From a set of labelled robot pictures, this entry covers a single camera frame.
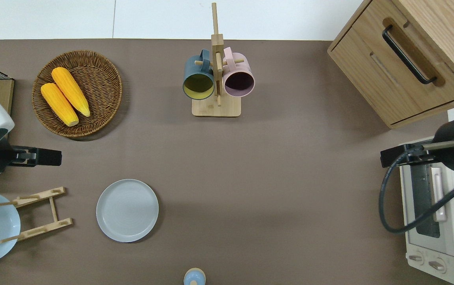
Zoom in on pink mug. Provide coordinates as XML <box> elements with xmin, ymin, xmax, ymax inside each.
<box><xmin>222</xmin><ymin>47</ymin><xmax>255</xmax><ymax>98</ymax></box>

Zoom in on black cabinet handle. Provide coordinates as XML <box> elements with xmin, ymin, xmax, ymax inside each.
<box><xmin>382</xmin><ymin>25</ymin><xmax>437</xmax><ymax>85</ymax></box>

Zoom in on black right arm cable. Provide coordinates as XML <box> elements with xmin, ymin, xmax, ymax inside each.
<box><xmin>378</xmin><ymin>141</ymin><xmax>454</xmax><ymax>234</ymax></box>

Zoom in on blue service bell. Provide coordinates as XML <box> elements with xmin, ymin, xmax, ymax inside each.
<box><xmin>183</xmin><ymin>268</ymin><xmax>206</xmax><ymax>285</ymax></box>

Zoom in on yellow corn cob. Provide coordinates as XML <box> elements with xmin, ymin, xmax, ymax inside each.
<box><xmin>51</xmin><ymin>67</ymin><xmax>91</xmax><ymax>117</ymax></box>
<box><xmin>40</xmin><ymin>82</ymin><xmax>79</xmax><ymax>127</ymax></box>

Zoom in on wooden plate rack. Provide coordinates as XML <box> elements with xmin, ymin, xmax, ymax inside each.
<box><xmin>0</xmin><ymin>186</ymin><xmax>73</xmax><ymax>243</ymax></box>

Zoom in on brown wicker basket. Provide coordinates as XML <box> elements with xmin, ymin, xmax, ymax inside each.
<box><xmin>32</xmin><ymin>50</ymin><xmax>123</xmax><ymax>138</ymax></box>

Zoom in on gray plate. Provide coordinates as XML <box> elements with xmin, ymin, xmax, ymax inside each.
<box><xmin>96</xmin><ymin>179</ymin><xmax>159</xmax><ymax>243</ymax></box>

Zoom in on wooden drawer cabinet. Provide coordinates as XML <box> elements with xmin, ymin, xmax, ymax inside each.
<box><xmin>327</xmin><ymin>0</ymin><xmax>454</xmax><ymax>129</ymax></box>

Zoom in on wooden mug tree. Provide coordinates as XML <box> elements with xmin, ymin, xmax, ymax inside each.
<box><xmin>192</xmin><ymin>2</ymin><xmax>245</xmax><ymax>118</ymax></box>

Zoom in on dark blue mug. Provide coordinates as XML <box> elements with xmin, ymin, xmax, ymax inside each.
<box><xmin>183</xmin><ymin>49</ymin><xmax>215</xmax><ymax>100</ymax></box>

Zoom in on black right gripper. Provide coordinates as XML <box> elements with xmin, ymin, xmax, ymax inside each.
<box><xmin>380</xmin><ymin>142</ymin><xmax>437</xmax><ymax>167</ymax></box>

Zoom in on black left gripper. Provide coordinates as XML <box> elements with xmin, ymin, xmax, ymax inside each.
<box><xmin>11</xmin><ymin>146</ymin><xmax>62</xmax><ymax>167</ymax></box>

